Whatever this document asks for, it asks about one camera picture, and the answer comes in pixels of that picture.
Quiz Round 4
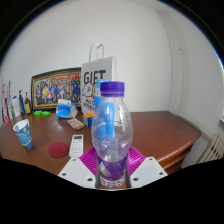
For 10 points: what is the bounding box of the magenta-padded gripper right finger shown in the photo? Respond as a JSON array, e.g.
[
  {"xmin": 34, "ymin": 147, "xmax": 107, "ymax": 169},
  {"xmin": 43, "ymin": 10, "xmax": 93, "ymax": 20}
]
[{"xmin": 125, "ymin": 145, "xmax": 169, "ymax": 190}]

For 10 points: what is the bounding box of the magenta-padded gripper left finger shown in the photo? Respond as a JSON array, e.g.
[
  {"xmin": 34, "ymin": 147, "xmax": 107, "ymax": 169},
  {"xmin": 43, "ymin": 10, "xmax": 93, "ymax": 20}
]
[{"xmin": 57, "ymin": 146, "xmax": 101, "ymax": 190}]

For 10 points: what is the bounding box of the clear purple-capped water bottle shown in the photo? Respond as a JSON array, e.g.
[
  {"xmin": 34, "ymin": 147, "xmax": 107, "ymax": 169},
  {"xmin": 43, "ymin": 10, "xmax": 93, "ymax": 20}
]
[{"xmin": 90, "ymin": 80, "xmax": 134, "ymax": 190}]

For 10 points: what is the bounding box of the white remote control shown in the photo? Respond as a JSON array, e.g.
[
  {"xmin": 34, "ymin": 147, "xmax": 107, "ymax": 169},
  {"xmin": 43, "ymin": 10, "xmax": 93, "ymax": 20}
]
[{"xmin": 68, "ymin": 133, "xmax": 85, "ymax": 159}]

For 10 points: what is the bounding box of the flat round red coaster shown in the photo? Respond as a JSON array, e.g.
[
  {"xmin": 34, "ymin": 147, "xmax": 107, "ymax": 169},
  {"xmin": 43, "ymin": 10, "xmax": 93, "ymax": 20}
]
[{"xmin": 48, "ymin": 141, "xmax": 70, "ymax": 159}]

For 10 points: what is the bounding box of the small beige snack packet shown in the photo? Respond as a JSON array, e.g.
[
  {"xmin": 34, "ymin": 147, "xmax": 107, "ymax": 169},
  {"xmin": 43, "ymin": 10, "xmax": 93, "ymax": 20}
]
[{"xmin": 66, "ymin": 117, "xmax": 86, "ymax": 131}]

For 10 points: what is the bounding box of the colourful puzzle cube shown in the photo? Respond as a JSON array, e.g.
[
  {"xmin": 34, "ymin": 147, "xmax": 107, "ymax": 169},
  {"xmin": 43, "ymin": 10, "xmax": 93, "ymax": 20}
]
[{"xmin": 82, "ymin": 112, "xmax": 95, "ymax": 128}]

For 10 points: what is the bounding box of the blue tissue pack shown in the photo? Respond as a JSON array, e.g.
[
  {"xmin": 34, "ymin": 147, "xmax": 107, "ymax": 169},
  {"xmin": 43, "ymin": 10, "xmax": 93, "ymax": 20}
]
[{"xmin": 55, "ymin": 98, "xmax": 79, "ymax": 120}]

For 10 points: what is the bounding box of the blue printed paper cup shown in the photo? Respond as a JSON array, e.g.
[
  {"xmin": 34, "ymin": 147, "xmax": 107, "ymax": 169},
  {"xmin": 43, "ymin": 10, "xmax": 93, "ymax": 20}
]
[{"xmin": 12, "ymin": 118, "xmax": 35, "ymax": 151}]

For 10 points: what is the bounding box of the white radiator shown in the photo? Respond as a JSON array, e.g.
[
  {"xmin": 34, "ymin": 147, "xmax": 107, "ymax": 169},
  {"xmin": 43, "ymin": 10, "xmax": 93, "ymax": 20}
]
[{"xmin": 199, "ymin": 133, "xmax": 224, "ymax": 164}]

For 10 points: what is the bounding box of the framed group picture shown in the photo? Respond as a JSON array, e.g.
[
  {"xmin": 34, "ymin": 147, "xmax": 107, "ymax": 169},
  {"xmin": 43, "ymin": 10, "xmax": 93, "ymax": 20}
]
[{"xmin": 30, "ymin": 67, "xmax": 83, "ymax": 111}]

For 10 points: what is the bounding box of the dark brown glass bottle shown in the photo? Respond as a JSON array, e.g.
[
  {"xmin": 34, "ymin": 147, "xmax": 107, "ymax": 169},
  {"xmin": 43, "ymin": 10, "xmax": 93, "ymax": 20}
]
[{"xmin": 23, "ymin": 92, "xmax": 33, "ymax": 115}]

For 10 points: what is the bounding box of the white bottle with blue cap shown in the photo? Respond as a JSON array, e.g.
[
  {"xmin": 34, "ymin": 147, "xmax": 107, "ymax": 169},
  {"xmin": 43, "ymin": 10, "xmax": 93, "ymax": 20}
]
[{"xmin": 12, "ymin": 95, "xmax": 22, "ymax": 118}]

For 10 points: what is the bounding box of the white paper gift bag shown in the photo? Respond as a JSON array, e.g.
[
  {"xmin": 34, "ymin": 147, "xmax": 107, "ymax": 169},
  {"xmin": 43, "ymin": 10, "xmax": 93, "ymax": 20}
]
[{"xmin": 80, "ymin": 42, "xmax": 118, "ymax": 116}]

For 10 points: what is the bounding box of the tall pink and white box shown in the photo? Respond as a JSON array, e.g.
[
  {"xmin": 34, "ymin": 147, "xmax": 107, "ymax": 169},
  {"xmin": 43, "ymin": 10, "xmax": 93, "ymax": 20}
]
[{"xmin": 0, "ymin": 83, "xmax": 10, "ymax": 124}]

